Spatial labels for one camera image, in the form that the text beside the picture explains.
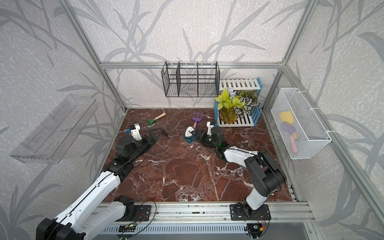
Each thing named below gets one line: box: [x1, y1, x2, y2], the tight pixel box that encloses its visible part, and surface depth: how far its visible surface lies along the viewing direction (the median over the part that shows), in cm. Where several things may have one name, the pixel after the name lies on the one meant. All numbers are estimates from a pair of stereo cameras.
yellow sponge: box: [279, 111, 294, 124], surface depth 88 cm
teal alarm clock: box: [183, 125, 196, 144], surface depth 90 cm
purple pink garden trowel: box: [281, 121, 300, 155], surface depth 78 cm
